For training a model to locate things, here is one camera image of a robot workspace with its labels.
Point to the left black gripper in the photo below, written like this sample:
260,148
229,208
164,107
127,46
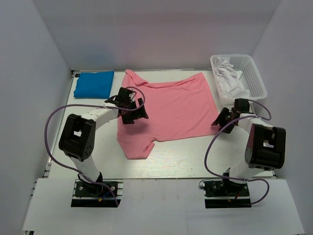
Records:
128,119

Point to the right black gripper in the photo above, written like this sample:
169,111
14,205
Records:
220,119

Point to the pink t shirt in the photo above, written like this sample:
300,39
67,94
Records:
176,110

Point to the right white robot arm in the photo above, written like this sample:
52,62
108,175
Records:
266,144

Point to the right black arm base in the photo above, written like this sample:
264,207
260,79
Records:
225,194

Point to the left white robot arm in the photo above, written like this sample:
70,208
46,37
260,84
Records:
78,135

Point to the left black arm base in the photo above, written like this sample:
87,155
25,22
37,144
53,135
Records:
87,196

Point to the white crumpled t shirt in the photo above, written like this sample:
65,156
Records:
229,79

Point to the white plastic basket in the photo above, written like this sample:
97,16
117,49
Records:
250,78

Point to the folded blue t shirt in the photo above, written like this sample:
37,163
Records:
94,85

